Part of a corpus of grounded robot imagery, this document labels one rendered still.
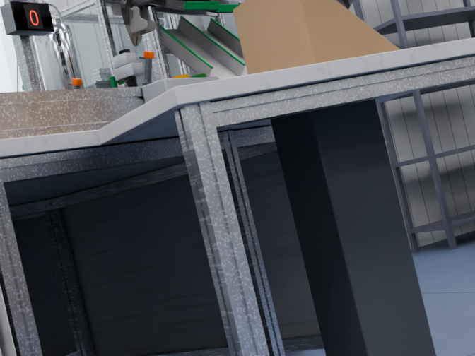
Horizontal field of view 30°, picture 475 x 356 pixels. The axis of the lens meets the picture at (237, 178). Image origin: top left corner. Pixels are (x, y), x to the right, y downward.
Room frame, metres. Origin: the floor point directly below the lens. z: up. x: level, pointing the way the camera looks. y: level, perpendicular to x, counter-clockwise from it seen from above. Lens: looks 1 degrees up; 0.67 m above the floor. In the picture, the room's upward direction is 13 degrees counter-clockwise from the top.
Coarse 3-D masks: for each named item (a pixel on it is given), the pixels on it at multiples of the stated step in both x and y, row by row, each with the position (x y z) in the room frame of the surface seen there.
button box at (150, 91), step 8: (160, 80) 1.93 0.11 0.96; (168, 80) 1.93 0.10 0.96; (176, 80) 1.96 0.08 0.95; (184, 80) 1.98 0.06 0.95; (192, 80) 2.01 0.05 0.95; (200, 80) 2.03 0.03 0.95; (208, 80) 2.06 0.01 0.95; (144, 88) 1.96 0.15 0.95; (152, 88) 1.94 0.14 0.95; (160, 88) 1.93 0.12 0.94; (168, 88) 1.93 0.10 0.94; (144, 96) 1.96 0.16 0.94; (152, 96) 1.95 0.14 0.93
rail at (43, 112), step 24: (0, 96) 1.63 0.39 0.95; (24, 96) 1.67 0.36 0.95; (48, 96) 1.73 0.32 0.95; (72, 96) 1.78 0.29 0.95; (96, 96) 1.84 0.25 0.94; (120, 96) 1.90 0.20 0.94; (0, 120) 1.62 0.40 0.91; (24, 120) 1.66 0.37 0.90; (48, 120) 1.71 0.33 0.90; (72, 120) 1.77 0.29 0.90; (96, 120) 1.82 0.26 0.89
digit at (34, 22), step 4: (24, 4) 2.10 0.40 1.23; (28, 4) 2.11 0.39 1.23; (32, 4) 2.12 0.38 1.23; (24, 8) 2.09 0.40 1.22; (28, 8) 2.11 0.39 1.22; (32, 8) 2.12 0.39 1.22; (36, 8) 2.13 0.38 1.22; (28, 12) 2.10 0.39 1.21; (32, 12) 2.11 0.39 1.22; (36, 12) 2.12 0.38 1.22; (28, 16) 2.10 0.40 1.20; (32, 16) 2.11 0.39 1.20; (36, 16) 2.12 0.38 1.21; (40, 16) 2.13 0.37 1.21; (28, 20) 2.10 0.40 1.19; (32, 20) 2.11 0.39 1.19; (36, 20) 2.12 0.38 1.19; (40, 20) 2.13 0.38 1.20; (28, 24) 2.10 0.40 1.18; (32, 24) 2.11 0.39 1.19; (36, 24) 2.12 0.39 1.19; (40, 24) 2.13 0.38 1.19; (36, 28) 2.11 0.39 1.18; (40, 28) 2.13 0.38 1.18
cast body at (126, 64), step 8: (120, 56) 2.20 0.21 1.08; (128, 56) 2.20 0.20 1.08; (136, 56) 2.23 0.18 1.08; (120, 64) 2.20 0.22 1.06; (128, 64) 2.19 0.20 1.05; (136, 64) 2.20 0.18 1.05; (120, 72) 2.21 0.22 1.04; (128, 72) 2.19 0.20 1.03; (136, 72) 2.19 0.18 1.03; (144, 72) 2.22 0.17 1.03; (120, 80) 2.22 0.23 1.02
